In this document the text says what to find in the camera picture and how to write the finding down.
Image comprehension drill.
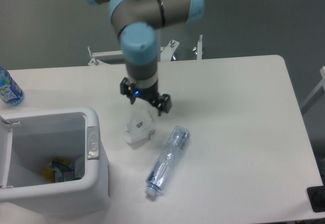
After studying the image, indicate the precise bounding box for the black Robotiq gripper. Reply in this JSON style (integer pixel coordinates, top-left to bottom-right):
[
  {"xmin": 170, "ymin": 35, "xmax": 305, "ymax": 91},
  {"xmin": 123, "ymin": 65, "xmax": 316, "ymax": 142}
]
[{"xmin": 120, "ymin": 77, "xmax": 172, "ymax": 116}]

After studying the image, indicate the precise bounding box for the crushed clear plastic bottle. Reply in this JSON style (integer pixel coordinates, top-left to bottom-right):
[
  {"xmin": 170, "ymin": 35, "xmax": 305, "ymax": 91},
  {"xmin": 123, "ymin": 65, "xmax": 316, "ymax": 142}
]
[{"xmin": 145, "ymin": 126, "xmax": 190, "ymax": 199}]

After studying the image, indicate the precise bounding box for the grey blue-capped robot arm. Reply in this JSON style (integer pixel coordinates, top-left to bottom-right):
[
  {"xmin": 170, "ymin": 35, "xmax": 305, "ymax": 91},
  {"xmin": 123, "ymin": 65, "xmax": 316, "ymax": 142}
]
[{"xmin": 87, "ymin": 0, "xmax": 205, "ymax": 115}]

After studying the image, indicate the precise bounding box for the white plastic trash can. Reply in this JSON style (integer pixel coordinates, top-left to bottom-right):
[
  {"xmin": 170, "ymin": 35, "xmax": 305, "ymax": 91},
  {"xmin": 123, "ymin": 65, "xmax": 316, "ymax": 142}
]
[{"xmin": 1, "ymin": 107, "xmax": 111, "ymax": 216}]

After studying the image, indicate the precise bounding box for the yellow blue snack wrapper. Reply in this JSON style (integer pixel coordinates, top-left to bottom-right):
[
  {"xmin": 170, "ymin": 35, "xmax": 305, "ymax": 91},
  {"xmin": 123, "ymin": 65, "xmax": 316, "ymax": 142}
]
[{"xmin": 42, "ymin": 157, "xmax": 74, "ymax": 183}]

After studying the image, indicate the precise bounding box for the blue labelled water bottle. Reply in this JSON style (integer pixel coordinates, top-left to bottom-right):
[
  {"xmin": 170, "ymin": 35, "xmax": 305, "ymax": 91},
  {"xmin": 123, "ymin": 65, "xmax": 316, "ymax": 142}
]
[{"xmin": 1, "ymin": 67, "xmax": 24, "ymax": 106}]

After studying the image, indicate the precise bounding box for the black clamp at table edge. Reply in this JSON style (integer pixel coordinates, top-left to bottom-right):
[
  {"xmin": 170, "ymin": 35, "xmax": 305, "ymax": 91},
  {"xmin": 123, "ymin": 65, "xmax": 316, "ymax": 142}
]
[{"xmin": 307, "ymin": 185, "xmax": 324, "ymax": 213}]

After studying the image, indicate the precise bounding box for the white metal base frame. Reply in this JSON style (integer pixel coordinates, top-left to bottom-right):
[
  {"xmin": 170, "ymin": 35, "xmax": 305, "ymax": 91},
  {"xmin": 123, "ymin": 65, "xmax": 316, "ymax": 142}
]
[{"xmin": 87, "ymin": 35, "xmax": 204, "ymax": 66}]

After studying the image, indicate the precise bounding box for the white frame at right edge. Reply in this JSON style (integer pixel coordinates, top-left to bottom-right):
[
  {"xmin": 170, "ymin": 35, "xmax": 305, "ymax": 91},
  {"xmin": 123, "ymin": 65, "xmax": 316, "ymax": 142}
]
[{"xmin": 300, "ymin": 66, "xmax": 324, "ymax": 115}]

